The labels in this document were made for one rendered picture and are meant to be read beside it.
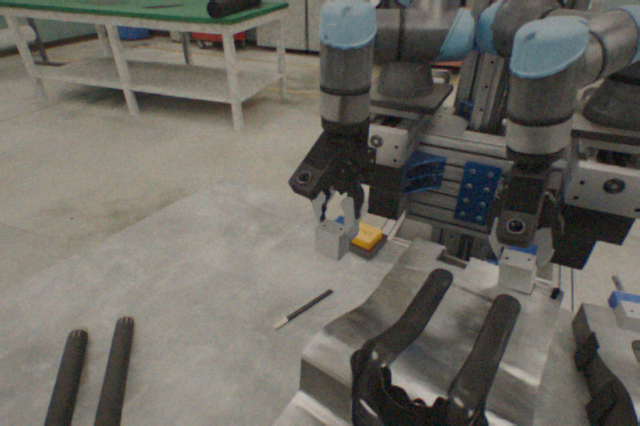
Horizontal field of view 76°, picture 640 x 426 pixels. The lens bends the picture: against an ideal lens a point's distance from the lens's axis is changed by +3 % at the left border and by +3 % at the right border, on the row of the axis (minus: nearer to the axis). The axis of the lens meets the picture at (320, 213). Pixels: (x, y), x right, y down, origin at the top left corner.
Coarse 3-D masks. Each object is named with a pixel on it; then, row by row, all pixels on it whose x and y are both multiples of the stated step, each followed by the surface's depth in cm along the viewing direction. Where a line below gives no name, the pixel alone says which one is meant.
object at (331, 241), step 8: (320, 224) 71; (328, 224) 71; (336, 224) 71; (320, 232) 70; (328, 232) 69; (336, 232) 69; (320, 240) 71; (328, 240) 70; (336, 240) 69; (344, 240) 70; (320, 248) 72; (328, 248) 71; (336, 248) 70; (344, 248) 72; (328, 256) 72; (336, 256) 71
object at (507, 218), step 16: (512, 176) 57; (528, 176) 56; (544, 176) 55; (512, 192) 56; (528, 192) 55; (544, 192) 55; (512, 208) 55; (528, 208) 54; (512, 224) 54; (528, 224) 53; (512, 240) 53; (528, 240) 52
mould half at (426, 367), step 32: (416, 256) 74; (384, 288) 68; (416, 288) 68; (480, 288) 67; (544, 288) 67; (352, 320) 58; (384, 320) 61; (448, 320) 63; (480, 320) 62; (544, 320) 62; (320, 352) 52; (352, 352) 51; (416, 352) 54; (448, 352) 57; (512, 352) 58; (544, 352) 58; (320, 384) 52; (416, 384) 48; (448, 384) 48; (512, 384) 53; (288, 416) 52; (320, 416) 52; (512, 416) 46
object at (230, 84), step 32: (0, 0) 370; (32, 0) 375; (64, 0) 380; (96, 0) 388; (128, 0) 389; (160, 0) 393; (192, 0) 396; (224, 0) 306; (256, 0) 362; (224, 32) 310; (32, 64) 400; (96, 64) 443; (128, 64) 445; (160, 64) 446; (192, 64) 447; (128, 96) 377; (192, 96) 355; (224, 96) 354
